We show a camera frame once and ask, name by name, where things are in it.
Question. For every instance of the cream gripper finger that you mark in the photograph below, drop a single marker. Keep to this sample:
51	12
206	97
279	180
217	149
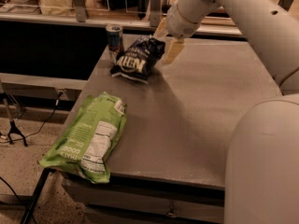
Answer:
161	31
174	48

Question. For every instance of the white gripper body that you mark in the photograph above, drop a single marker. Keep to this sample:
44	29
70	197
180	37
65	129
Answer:
177	24

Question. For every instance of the blue Kettle chip bag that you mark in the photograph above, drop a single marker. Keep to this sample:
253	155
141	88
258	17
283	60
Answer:
138	60

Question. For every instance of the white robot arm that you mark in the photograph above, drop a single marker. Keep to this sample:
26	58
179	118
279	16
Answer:
262	160

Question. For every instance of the Red Bull can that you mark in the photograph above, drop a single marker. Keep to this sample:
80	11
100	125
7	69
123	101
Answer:
114	41

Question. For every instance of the green chip bag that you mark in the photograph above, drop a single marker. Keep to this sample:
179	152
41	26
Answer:
88	141

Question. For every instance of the clear acrylic barrier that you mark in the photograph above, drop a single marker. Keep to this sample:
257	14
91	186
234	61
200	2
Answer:
84	9

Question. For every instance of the grey metal drawer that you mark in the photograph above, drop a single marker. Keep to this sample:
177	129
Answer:
146	203

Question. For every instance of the black tripod stand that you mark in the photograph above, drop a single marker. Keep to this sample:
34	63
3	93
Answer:
13	127

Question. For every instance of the black table leg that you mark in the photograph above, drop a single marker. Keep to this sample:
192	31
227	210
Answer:
30	207

